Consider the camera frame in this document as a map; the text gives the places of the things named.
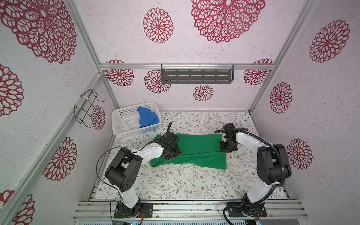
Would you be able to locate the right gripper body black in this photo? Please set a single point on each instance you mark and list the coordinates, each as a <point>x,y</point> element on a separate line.
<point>225,146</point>

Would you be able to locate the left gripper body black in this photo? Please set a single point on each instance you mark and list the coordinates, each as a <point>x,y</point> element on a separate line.
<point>174,152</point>

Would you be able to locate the green tank top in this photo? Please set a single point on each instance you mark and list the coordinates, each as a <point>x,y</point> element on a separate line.
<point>200,150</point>

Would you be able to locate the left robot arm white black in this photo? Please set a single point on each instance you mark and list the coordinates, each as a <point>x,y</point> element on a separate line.
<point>124,168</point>

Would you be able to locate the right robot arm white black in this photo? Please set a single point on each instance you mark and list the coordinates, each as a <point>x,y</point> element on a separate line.
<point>272,162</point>

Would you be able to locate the blue tank top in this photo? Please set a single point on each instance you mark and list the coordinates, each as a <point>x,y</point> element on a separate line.
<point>147,117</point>

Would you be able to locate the white plastic laundry basket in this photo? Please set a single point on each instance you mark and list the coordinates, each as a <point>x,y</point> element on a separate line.
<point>126,120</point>

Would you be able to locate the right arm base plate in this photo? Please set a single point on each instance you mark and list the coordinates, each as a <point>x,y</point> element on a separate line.
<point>243,210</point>

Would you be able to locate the grey metal wall shelf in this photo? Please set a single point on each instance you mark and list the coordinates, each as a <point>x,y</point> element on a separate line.
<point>196,76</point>

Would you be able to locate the aluminium front rail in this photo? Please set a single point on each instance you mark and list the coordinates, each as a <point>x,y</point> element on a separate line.
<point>184,210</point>

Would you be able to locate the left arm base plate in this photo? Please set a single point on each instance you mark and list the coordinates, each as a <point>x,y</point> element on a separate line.
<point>132,211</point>

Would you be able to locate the black wire wall rack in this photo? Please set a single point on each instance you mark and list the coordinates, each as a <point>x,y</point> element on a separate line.
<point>90,113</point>

